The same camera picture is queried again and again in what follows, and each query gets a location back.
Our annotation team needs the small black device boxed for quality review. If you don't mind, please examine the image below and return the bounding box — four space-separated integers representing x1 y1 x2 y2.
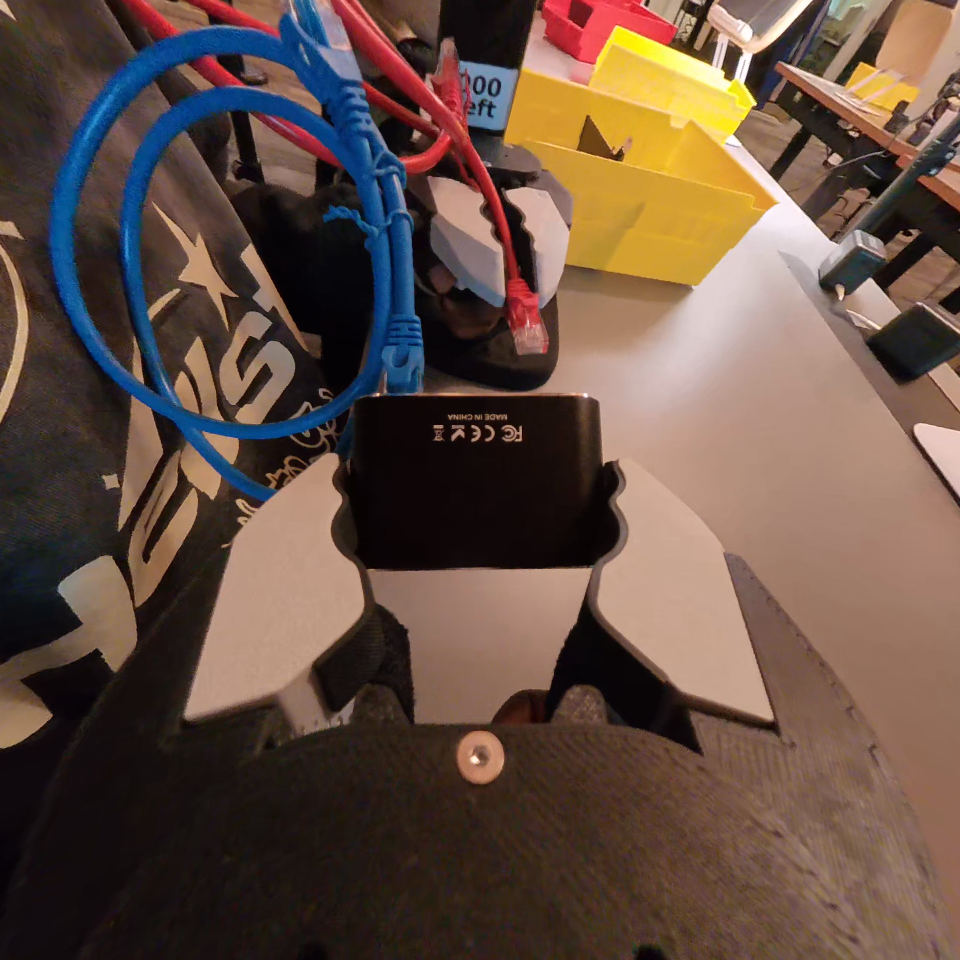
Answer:
819 228 891 295

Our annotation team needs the white flat stand base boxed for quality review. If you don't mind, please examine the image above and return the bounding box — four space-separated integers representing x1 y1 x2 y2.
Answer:
912 422 960 500

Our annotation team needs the yellow plastic bin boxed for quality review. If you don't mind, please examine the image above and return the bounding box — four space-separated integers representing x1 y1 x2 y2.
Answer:
504 69 781 288
588 26 757 140

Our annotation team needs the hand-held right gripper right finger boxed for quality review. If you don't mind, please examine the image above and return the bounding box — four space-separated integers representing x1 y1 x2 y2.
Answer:
591 457 777 726

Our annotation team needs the red ethernet cable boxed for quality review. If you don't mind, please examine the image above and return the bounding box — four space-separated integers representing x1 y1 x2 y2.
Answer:
120 0 552 357

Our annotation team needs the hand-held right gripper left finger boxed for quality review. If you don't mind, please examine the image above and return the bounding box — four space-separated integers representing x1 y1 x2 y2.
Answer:
182 452 376 736

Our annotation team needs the blue ethernet cable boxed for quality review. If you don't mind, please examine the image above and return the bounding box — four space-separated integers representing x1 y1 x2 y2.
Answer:
48 0 426 504

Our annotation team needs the small yellow bin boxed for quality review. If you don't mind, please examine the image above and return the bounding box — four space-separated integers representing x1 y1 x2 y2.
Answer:
846 62 922 114

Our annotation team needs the wooden work table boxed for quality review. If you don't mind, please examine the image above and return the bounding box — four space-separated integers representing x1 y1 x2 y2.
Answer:
774 61 960 196

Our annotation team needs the red plastic bin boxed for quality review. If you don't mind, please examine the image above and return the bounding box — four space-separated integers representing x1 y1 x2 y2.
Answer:
540 0 680 63

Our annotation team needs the black ethernet adapter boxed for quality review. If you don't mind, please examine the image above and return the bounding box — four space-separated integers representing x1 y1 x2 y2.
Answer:
351 392 603 569

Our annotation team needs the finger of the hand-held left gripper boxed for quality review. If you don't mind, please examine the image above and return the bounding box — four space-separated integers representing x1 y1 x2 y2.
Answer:
427 176 510 309
506 187 573 301

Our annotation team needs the person's left hand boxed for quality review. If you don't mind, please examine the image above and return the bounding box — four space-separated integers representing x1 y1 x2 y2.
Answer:
236 180 515 393

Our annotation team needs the dark metal pole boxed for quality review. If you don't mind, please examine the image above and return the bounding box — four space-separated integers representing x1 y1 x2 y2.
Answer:
862 112 960 249

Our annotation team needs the person's dark printed shirt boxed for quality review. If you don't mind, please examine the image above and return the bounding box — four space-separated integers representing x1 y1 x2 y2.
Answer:
0 0 354 759

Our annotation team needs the black box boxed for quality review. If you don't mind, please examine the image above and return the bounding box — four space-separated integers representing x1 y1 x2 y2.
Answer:
867 302 960 385

